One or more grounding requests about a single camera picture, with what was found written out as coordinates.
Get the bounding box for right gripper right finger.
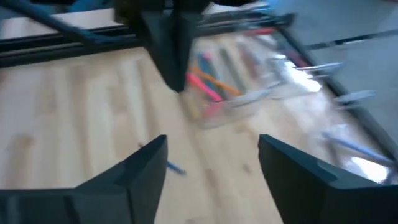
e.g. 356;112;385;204
257;134;398;224

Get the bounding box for orange pencil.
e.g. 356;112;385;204
191;66;244;96

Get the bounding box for blue crayon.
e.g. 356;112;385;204
166;161;187;177

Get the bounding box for red crayon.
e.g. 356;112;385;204
242;27;277;36

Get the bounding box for pink pen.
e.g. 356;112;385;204
185;72;224;103

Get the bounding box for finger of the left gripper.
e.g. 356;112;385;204
141;12;175;91
172;12;203;93

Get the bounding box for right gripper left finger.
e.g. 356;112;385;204
0;134;169;224

